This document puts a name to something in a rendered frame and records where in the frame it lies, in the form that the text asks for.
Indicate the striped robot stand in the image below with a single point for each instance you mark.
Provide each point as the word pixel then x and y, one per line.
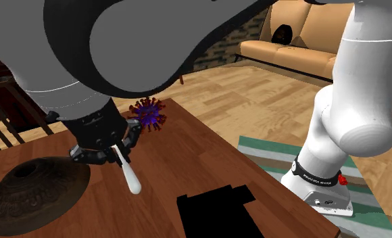
pixel 268 155

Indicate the brown wooden table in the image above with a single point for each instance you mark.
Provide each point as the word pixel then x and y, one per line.
pixel 189 155

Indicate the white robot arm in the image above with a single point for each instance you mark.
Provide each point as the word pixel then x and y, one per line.
pixel 357 99

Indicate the dark wooden chair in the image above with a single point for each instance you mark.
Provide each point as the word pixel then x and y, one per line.
pixel 5 99

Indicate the dark brown patterned bowl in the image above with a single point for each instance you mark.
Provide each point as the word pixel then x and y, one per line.
pixel 34 197

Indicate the purple spiky virus toy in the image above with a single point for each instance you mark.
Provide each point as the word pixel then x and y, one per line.
pixel 149 115

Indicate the white spoon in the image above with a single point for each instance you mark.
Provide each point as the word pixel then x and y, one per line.
pixel 131 179

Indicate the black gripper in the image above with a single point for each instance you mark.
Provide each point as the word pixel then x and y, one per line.
pixel 97 127

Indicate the tan sofa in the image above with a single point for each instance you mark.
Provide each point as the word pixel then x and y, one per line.
pixel 301 52

